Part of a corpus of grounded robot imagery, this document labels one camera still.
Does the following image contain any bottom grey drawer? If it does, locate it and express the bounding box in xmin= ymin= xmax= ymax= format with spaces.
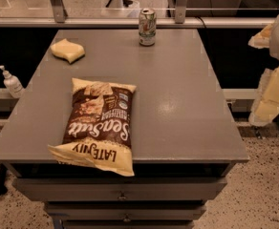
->
xmin=64 ymin=220 xmax=194 ymax=229

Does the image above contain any metal railing frame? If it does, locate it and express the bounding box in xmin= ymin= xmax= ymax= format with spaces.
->
xmin=0 ymin=0 xmax=279 ymax=29

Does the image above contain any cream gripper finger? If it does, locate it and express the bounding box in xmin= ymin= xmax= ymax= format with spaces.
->
xmin=248 ymin=24 xmax=272 ymax=49
xmin=248 ymin=66 xmax=279 ymax=127

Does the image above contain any grey drawer cabinet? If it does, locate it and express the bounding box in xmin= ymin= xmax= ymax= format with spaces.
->
xmin=0 ymin=30 xmax=247 ymax=229

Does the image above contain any grey drawer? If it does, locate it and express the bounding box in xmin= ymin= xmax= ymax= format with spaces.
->
xmin=12 ymin=177 xmax=226 ymax=202
xmin=64 ymin=220 xmax=194 ymax=229
xmin=45 ymin=202 xmax=206 ymax=221

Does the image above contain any yellow sponge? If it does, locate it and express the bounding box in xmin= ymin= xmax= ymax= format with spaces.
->
xmin=51 ymin=39 xmax=85 ymax=64

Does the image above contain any middle grey drawer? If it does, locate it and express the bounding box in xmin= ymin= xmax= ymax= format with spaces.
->
xmin=45 ymin=202 xmax=206 ymax=221

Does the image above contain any brown sea salt chips bag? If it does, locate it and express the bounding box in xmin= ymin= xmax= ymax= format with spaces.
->
xmin=48 ymin=78 xmax=136 ymax=177

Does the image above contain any white pump soap bottle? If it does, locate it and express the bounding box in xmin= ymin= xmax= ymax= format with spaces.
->
xmin=0 ymin=65 xmax=25 ymax=98

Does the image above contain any top grey drawer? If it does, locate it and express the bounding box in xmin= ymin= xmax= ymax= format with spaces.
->
xmin=12 ymin=177 xmax=226 ymax=202

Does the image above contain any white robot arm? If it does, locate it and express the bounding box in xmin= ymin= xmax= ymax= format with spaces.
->
xmin=248 ymin=14 xmax=279 ymax=127

